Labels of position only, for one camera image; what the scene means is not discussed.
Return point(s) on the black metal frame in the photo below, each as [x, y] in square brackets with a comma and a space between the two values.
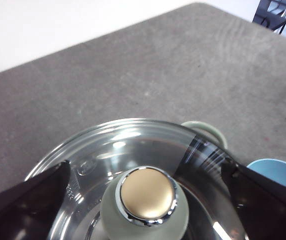
[265, 15]

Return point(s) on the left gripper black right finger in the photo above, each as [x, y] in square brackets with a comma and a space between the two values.
[270, 207]

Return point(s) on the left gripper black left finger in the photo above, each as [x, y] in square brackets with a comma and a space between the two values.
[20, 215]

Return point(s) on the pale green electric steamer pot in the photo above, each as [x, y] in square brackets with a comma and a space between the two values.
[208, 128]

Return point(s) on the glass lid with green knob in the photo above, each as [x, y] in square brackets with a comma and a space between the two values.
[145, 195]

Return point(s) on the blue ribbed bowl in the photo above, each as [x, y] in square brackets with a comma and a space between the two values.
[275, 171]

